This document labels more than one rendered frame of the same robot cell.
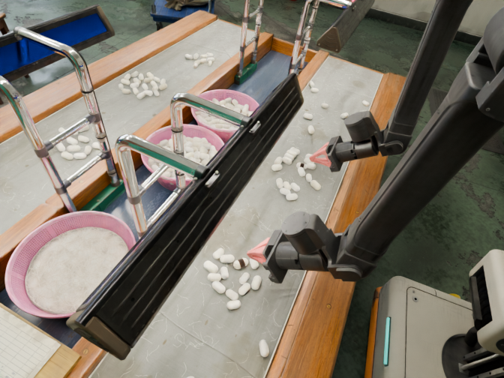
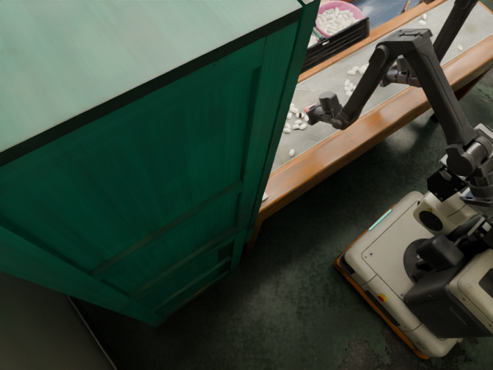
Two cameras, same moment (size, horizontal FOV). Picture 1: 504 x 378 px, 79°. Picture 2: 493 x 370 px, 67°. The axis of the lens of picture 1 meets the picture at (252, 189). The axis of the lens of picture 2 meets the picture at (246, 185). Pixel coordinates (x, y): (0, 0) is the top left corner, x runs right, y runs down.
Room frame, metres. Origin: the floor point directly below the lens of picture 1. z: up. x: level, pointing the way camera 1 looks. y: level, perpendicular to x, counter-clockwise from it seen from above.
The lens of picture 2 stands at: (-0.59, -0.32, 2.12)
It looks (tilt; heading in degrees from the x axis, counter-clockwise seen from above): 66 degrees down; 28
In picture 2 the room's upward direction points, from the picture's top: 10 degrees clockwise
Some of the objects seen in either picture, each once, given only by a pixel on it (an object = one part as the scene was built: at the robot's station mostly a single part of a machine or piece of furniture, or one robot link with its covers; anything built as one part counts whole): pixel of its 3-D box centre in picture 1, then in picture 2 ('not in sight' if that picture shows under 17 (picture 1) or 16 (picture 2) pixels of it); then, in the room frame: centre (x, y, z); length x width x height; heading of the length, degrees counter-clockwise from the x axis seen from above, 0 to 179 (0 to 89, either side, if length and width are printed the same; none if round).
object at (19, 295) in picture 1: (80, 267); not in sight; (0.30, 0.37, 0.72); 0.27 x 0.27 x 0.10
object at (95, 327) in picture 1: (227, 163); (305, 56); (0.38, 0.05, 1.08); 0.62 x 0.08 x 0.07; 163
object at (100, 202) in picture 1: (52, 139); not in sight; (0.52, 0.51, 0.90); 0.20 x 0.19 x 0.45; 163
